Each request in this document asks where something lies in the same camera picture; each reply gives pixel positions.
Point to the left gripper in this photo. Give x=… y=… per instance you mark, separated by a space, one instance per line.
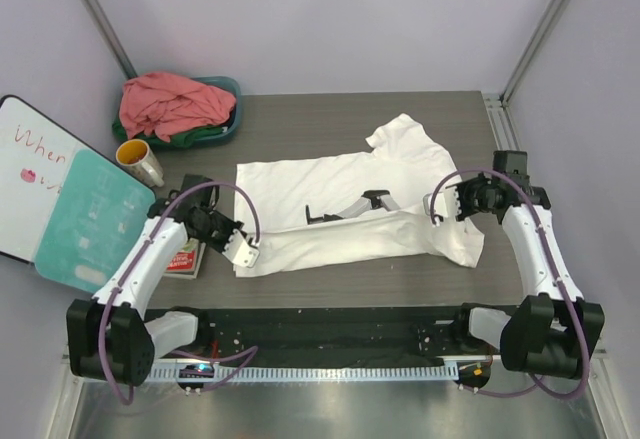
x=230 y=226

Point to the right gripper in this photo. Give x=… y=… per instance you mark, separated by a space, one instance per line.
x=462 y=189

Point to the white t shirt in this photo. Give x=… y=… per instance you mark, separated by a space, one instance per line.
x=352 y=207

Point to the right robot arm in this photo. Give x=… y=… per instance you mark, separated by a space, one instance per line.
x=554 y=331

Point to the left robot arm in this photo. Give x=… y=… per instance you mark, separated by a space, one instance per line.
x=108 y=336

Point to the red book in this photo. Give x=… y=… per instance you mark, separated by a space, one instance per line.
x=187 y=262

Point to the yellow inside mug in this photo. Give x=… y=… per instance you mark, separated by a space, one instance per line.
x=136 y=157

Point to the teal laundry basket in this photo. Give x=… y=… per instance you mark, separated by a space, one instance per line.
x=230 y=99

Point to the teal mat sheet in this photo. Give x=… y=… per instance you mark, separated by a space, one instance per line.
x=97 y=219

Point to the pink t shirt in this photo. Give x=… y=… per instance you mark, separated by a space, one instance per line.
x=170 y=106

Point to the whiteboard with red writing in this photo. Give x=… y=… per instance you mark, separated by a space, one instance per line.
x=36 y=154

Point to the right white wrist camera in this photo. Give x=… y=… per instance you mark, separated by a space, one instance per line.
x=442 y=206

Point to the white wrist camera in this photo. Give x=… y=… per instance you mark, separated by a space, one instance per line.
x=442 y=206
x=240 y=251

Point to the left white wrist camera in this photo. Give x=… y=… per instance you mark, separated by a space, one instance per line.
x=240 y=251

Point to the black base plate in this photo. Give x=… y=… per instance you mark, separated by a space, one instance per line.
x=337 y=337

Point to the white slotted cable duct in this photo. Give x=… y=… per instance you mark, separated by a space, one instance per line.
x=197 y=372

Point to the right corner aluminium post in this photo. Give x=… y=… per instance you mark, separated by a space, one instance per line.
x=542 y=32

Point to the corner aluminium post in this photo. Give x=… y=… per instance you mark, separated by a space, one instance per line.
x=542 y=32
x=110 y=37

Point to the left corner aluminium post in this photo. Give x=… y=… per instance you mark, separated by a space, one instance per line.
x=110 y=37

